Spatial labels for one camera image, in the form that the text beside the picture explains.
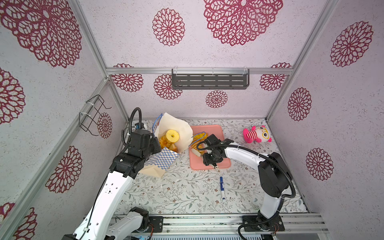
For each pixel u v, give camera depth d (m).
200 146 0.80
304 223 0.76
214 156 0.77
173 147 0.87
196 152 0.94
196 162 0.93
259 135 1.03
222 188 0.85
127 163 0.46
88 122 0.76
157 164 0.81
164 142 0.95
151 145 0.62
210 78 0.92
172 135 0.92
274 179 0.48
